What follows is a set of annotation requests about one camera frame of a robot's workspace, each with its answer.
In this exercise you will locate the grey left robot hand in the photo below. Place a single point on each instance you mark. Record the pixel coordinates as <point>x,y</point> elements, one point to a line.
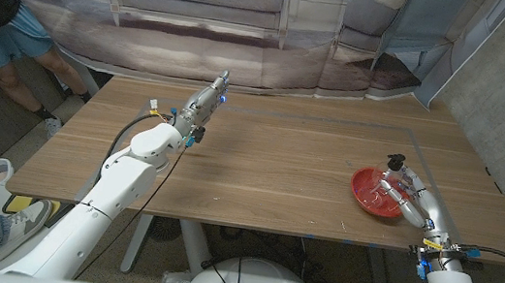
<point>200,108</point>

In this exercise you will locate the grey and white sneaker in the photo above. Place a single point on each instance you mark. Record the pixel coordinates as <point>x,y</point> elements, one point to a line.
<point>23,228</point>

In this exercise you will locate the printed living room backdrop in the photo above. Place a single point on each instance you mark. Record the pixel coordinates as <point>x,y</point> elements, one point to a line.
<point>196,46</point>

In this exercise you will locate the yellow floor object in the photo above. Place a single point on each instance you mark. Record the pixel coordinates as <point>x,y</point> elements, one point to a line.
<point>18,202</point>

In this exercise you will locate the grey table leg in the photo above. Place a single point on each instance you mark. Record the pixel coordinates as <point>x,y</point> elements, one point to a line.
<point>379,280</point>

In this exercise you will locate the red bowl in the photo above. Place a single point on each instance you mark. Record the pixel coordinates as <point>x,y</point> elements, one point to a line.
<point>364,185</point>

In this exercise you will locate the white table leg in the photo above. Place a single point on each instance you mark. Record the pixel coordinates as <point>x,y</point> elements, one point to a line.
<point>194,246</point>
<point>136,243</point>

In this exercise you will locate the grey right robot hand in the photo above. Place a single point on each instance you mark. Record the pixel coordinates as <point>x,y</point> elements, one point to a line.
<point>433,216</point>

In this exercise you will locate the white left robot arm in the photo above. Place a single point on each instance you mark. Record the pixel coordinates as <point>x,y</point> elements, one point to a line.
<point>107,205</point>

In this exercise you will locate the black round floor device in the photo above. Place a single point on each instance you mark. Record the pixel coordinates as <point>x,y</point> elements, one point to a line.
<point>164,228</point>

